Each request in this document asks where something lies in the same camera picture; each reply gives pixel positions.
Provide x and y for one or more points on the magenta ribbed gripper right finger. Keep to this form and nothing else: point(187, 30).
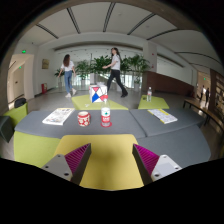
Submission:
point(151, 166)

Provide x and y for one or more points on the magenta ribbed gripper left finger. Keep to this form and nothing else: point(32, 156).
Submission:
point(71, 166)

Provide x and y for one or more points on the clear bottle red label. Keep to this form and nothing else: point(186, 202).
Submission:
point(105, 110)

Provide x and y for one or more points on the distant clear water bottle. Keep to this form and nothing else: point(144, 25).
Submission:
point(149, 94)

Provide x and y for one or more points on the yellow front table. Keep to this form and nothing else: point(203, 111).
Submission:
point(111, 165)

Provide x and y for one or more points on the red white patterned mug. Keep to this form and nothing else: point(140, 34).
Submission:
point(83, 118)

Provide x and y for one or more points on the grey modular table right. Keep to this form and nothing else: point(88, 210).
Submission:
point(182, 140)

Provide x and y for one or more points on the grey modular table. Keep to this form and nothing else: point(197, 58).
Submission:
point(122, 123)
point(182, 140)

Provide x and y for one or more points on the magazine on grey table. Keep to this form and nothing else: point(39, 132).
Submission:
point(58, 116)

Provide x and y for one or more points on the yellow white booklet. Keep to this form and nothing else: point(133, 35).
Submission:
point(163, 116)

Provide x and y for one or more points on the red round coaster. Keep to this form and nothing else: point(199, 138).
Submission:
point(106, 125)

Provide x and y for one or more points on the lime green table left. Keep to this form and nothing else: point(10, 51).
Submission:
point(83, 103)

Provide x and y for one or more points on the lime green table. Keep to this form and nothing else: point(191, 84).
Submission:
point(155, 103)
point(83, 103)

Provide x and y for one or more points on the grey modular table left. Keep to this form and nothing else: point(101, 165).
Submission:
point(122, 123)

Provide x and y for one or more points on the lime green table right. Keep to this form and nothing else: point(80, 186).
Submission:
point(155, 103)

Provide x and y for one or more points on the red blue white cube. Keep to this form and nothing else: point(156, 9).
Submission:
point(97, 93)

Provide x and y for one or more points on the lime green chair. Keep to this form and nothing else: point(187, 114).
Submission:
point(17, 114)

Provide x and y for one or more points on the wooden bench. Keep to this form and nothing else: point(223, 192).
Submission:
point(209, 114)

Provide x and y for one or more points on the brown reception counter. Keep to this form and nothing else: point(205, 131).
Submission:
point(162, 83)

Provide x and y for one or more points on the red fire extinguisher box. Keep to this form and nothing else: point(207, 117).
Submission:
point(44, 88)

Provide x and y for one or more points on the wooden bookshelf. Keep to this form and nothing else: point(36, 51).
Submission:
point(216, 103)

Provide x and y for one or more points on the woman in blue jeans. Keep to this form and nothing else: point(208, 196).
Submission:
point(68, 67)

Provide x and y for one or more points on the woman in black trousers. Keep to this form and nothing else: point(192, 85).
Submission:
point(115, 71)

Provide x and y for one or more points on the potted green plants row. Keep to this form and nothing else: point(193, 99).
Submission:
point(134, 66)

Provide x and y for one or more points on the framed wall picture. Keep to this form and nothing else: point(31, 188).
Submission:
point(45, 64)

